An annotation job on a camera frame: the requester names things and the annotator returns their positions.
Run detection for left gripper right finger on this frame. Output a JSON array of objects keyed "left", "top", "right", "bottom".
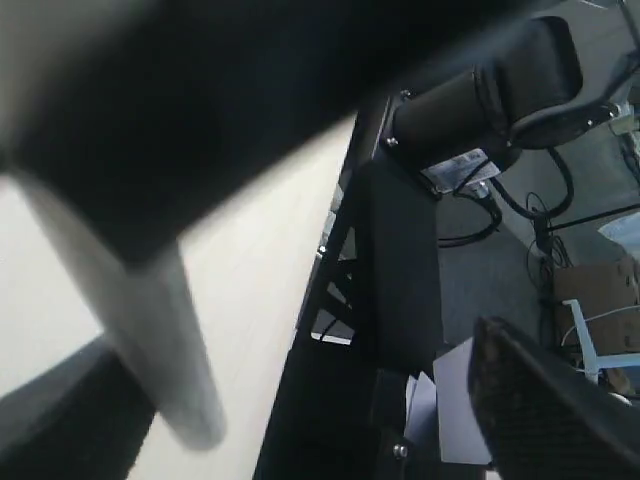
[{"left": 467, "top": 317, "right": 639, "bottom": 479}]

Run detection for brown cardboard box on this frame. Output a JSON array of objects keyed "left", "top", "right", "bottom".
[{"left": 554, "top": 256, "right": 639, "bottom": 355}]

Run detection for black floor cables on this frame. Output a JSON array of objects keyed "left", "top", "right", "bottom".
[{"left": 437, "top": 144, "right": 640, "bottom": 311}]

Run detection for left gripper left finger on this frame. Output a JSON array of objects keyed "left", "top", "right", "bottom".
[{"left": 1, "top": 1, "right": 540, "bottom": 265}]

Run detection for white paper sheet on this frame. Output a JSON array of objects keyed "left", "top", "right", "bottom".
[{"left": 433, "top": 338, "right": 492, "bottom": 466}]

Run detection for wooden drumstick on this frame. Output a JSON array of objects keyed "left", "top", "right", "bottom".
[{"left": 18, "top": 179, "right": 227, "bottom": 451}]

